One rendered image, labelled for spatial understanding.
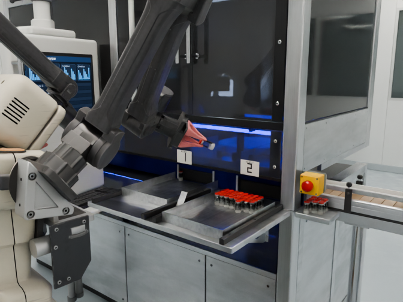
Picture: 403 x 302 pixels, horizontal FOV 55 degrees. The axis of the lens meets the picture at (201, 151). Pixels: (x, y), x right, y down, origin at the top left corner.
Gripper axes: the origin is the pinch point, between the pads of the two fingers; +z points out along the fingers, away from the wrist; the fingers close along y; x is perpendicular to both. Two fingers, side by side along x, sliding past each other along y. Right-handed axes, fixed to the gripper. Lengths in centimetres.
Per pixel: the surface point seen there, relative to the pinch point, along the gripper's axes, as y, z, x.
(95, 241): -119, -4, 75
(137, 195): -46, -4, 29
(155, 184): -50, 5, 48
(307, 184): -2.1, 43.7, 9.1
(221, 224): -25.4, 21.2, 1.1
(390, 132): -26, 336, 377
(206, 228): -23.9, 14.1, -6.5
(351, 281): -29, 82, 3
